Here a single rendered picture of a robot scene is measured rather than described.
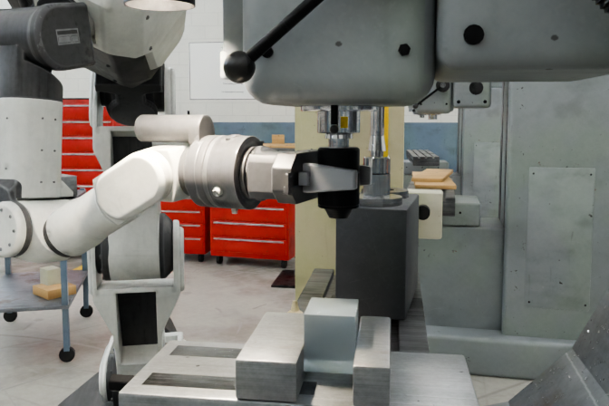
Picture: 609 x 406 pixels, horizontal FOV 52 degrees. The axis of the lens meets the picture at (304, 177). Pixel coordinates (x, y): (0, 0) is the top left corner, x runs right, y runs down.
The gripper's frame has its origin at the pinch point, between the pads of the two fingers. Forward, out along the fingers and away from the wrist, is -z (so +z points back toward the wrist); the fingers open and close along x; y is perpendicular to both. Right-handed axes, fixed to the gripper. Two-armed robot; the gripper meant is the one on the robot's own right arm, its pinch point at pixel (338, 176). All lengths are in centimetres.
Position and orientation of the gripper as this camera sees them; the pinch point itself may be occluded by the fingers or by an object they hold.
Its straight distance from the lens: 70.9
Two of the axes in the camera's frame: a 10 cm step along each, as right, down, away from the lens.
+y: 0.0, 10.0, 1.0
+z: -9.2, -0.4, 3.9
